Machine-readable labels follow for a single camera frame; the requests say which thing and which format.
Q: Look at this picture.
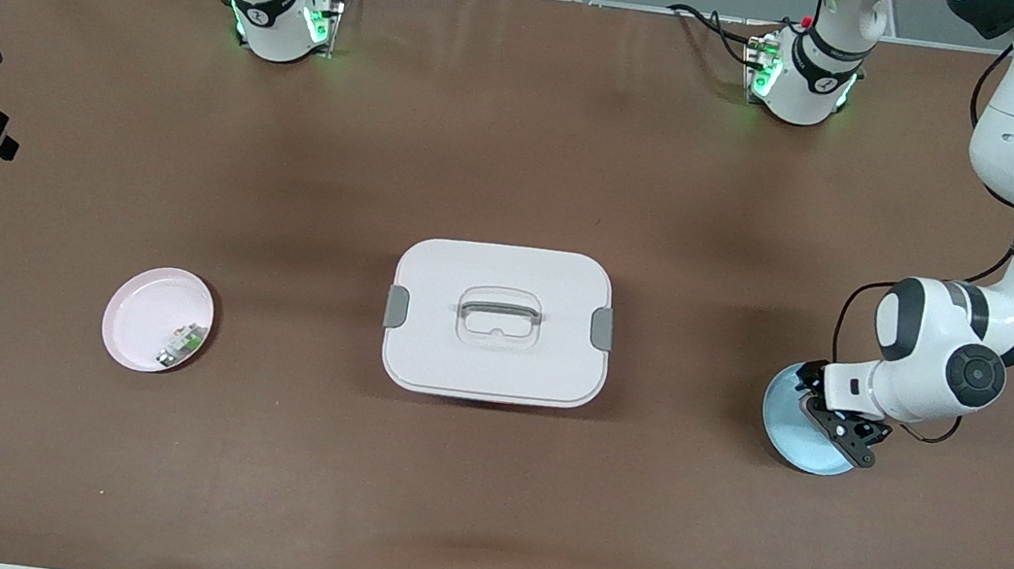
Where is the white lidded storage box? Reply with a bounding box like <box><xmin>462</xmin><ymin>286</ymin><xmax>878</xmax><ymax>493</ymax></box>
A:
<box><xmin>374</xmin><ymin>229</ymin><xmax>625</xmax><ymax>418</ymax></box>

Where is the light blue round plate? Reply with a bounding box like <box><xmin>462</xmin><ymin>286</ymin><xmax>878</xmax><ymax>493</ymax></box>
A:
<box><xmin>755</xmin><ymin>358</ymin><xmax>868</xmax><ymax>481</ymax></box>

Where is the brown table mat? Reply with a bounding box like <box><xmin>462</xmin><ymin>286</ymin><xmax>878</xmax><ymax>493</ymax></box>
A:
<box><xmin>0</xmin><ymin>0</ymin><xmax>1014</xmax><ymax>569</ymax></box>

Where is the green white switch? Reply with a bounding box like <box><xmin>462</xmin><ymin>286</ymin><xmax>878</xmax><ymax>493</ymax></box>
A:
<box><xmin>155</xmin><ymin>318</ymin><xmax>207</xmax><ymax>372</ymax></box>

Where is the pink round plate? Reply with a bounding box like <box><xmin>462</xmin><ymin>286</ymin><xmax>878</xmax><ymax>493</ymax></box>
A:
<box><xmin>96</xmin><ymin>260</ymin><xmax>220</xmax><ymax>381</ymax></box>

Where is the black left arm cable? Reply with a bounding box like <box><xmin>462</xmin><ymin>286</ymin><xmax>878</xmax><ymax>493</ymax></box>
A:
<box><xmin>821</xmin><ymin>24</ymin><xmax>1014</xmax><ymax>458</ymax></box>

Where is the black base cable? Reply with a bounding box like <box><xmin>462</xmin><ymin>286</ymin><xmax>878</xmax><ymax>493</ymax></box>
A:
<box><xmin>661</xmin><ymin>0</ymin><xmax>779</xmax><ymax>71</ymax></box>

